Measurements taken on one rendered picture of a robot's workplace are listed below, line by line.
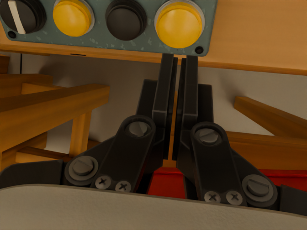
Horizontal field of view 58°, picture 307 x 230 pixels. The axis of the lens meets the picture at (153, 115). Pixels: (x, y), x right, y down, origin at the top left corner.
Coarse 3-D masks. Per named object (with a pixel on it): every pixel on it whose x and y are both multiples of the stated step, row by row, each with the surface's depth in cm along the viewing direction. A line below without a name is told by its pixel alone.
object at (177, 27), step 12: (168, 12) 17; (180, 12) 16; (192, 12) 17; (156, 24) 18; (168, 24) 17; (180, 24) 17; (192, 24) 17; (168, 36) 18; (180, 36) 17; (192, 36) 17
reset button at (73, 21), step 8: (64, 0) 17; (72, 0) 17; (56, 8) 17; (64, 8) 17; (72, 8) 17; (80, 8) 17; (56, 16) 18; (64, 16) 17; (72, 16) 17; (80, 16) 17; (88, 16) 18; (56, 24) 18; (64, 24) 18; (72, 24) 18; (80, 24) 18; (88, 24) 18; (64, 32) 18; (72, 32) 18; (80, 32) 18
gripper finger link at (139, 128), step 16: (128, 128) 10; (144, 128) 9; (112, 144) 9; (128, 144) 9; (144, 144) 9; (112, 160) 8; (128, 160) 8; (144, 160) 8; (96, 176) 8; (112, 176) 8; (128, 176) 8; (144, 192) 10
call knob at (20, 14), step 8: (8, 0) 17; (16, 0) 17; (24, 0) 17; (32, 0) 18; (0, 8) 18; (8, 8) 18; (16, 8) 17; (24, 8) 18; (32, 8) 18; (8, 16) 18; (16, 16) 18; (24, 16) 18; (32, 16) 18; (40, 16) 18; (8, 24) 18; (16, 24) 18; (24, 24) 18; (32, 24) 18; (40, 24) 19; (24, 32) 19; (32, 32) 19
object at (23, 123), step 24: (0, 96) 81; (24, 96) 59; (48, 96) 64; (72, 96) 72; (96, 96) 95; (0, 120) 43; (24, 120) 50; (48, 120) 60; (0, 144) 44; (24, 144) 100; (72, 144) 93; (96, 144) 113; (0, 168) 48
